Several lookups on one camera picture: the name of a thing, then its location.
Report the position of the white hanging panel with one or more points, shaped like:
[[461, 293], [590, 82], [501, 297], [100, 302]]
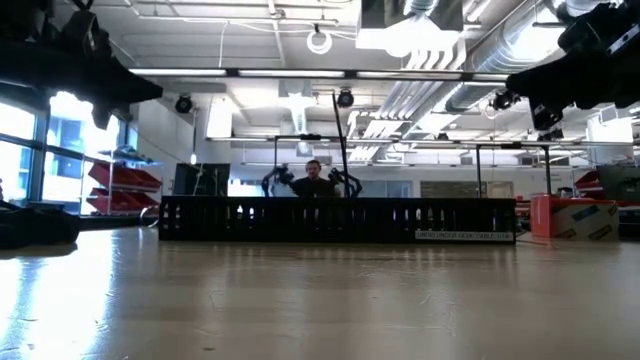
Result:
[[610, 131]]

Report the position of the seated person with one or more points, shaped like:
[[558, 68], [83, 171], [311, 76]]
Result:
[[313, 187]]

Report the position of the black background robot arm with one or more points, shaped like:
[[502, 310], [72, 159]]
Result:
[[337, 176], [282, 175]]

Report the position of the red storage bin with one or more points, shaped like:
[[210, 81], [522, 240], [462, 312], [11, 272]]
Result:
[[112, 200], [125, 176]]

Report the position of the hanging light bulb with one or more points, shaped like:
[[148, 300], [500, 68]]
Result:
[[193, 158]]

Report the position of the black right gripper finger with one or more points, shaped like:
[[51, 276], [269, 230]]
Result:
[[540, 77], [540, 91]]

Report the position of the metal shelf rack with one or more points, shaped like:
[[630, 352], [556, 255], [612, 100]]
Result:
[[111, 165]]

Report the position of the fluorescent light strip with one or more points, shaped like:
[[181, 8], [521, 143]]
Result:
[[177, 72], [490, 77], [290, 73], [407, 75]]

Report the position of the black round camera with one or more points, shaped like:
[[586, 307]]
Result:
[[183, 103], [345, 98]]

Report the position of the dark monitor with grey frame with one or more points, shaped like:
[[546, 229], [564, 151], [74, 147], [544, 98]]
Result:
[[620, 182]]

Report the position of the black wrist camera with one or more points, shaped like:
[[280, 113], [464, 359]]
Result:
[[82, 32], [590, 30]]

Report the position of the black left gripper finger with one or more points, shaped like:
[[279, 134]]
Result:
[[132, 85], [131, 97]]

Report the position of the small black camera mount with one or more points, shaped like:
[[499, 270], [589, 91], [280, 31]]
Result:
[[550, 135]]

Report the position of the white finned vent unit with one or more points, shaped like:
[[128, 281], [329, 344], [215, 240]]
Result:
[[410, 45]]

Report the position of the orange cardboard box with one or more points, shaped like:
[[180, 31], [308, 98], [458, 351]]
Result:
[[575, 217]]

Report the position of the black low base block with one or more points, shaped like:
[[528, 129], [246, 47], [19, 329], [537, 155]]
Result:
[[35, 225]]

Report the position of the black monitor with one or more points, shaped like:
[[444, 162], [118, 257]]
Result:
[[187, 180]]

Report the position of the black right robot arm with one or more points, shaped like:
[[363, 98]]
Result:
[[634, 20]]

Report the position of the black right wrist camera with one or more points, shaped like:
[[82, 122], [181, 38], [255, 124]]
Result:
[[590, 30]]

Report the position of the black zip tie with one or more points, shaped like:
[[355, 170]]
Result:
[[341, 145]]

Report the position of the black metal frame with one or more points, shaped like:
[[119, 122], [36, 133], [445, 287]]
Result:
[[310, 136], [548, 170]]

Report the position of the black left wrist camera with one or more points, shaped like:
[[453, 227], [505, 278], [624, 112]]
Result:
[[82, 32]]

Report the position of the black camera cluster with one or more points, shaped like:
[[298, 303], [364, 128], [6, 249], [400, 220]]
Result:
[[502, 100]]

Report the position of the small red storage bins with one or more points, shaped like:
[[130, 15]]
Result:
[[589, 181]]

